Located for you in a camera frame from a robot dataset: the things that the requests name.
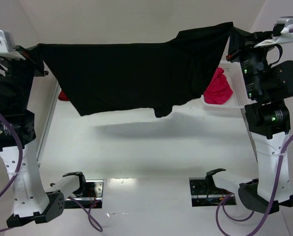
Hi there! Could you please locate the pink t-shirt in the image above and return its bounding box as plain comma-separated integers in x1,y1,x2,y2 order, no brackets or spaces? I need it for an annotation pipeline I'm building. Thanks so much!
204,67,233,105

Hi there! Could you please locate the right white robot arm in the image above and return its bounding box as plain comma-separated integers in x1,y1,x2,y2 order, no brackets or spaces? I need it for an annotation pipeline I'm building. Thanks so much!
205,28,293,214

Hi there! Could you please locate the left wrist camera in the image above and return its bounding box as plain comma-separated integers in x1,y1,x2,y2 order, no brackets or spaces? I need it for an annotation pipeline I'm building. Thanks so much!
0,30,25,60

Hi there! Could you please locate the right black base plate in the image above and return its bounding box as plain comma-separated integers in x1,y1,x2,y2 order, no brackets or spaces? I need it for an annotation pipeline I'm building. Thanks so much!
189,177,229,207

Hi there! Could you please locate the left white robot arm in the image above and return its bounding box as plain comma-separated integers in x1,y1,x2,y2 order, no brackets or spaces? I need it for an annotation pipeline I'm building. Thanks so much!
0,46,86,229

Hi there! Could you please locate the black t-shirt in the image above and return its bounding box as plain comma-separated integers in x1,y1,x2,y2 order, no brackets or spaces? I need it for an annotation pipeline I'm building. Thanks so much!
28,22,249,118

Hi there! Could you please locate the white plastic basket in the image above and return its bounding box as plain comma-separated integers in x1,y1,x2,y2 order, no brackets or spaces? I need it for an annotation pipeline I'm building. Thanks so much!
201,60,251,111

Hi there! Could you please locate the folded red t-shirt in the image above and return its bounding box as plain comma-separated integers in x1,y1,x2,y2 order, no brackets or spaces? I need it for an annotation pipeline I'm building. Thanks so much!
58,90,69,101

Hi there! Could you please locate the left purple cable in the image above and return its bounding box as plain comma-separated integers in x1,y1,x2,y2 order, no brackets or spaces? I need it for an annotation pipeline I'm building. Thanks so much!
0,100,104,233

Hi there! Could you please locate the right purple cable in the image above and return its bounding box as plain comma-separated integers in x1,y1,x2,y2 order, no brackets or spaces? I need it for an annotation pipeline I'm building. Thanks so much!
215,24,293,236

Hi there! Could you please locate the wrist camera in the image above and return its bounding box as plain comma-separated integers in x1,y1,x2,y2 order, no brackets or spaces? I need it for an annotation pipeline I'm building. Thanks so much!
0,30,25,60
254,16,293,48

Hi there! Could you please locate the purple cable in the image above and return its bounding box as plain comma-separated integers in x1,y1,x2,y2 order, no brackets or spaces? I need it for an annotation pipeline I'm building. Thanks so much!
0,100,104,233
215,24,293,236

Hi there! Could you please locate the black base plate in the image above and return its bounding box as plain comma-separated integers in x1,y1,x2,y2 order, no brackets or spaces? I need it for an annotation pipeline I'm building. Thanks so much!
71,180,104,209
189,177,229,207

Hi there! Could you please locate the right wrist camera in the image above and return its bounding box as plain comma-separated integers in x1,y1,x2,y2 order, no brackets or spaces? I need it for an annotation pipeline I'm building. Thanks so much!
254,16,293,48

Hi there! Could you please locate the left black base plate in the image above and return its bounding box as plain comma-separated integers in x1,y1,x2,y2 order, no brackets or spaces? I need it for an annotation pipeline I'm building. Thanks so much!
71,180,104,209

